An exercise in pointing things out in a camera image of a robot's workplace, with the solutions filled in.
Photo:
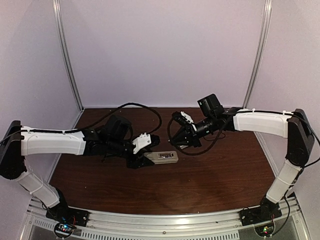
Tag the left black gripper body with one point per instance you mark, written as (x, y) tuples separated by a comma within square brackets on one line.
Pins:
[(115, 148)]

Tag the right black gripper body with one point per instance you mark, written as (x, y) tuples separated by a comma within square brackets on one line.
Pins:
[(211, 125)]

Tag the grey remote control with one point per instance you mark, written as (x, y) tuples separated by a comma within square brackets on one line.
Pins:
[(154, 156)]

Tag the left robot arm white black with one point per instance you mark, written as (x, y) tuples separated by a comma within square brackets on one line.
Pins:
[(113, 139)]

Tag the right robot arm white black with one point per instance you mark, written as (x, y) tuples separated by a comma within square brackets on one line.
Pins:
[(290, 125)]

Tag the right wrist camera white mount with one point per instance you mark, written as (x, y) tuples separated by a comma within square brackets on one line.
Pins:
[(182, 118)]

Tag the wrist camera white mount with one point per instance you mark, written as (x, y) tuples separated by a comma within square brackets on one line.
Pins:
[(145, 140), (182, 118)]

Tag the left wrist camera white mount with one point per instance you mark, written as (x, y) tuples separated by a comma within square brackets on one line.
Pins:
[(145, 140)]

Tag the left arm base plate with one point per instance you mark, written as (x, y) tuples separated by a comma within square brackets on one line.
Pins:
[(75, 217)]

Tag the right aluminium frame post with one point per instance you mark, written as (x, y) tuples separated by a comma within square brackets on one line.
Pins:
[(264, 31)]

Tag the aluminium frame post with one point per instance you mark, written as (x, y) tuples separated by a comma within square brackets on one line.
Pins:
[(65, 53), (264, 31)]

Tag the front aluminium rail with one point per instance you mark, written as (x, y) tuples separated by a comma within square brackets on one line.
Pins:
[(221, 225)]

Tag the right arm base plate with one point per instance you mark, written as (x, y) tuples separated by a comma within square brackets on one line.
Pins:
[(250, 216)]

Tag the left aluminium frame post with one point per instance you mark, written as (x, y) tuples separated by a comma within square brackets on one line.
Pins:
[(65, 53)]

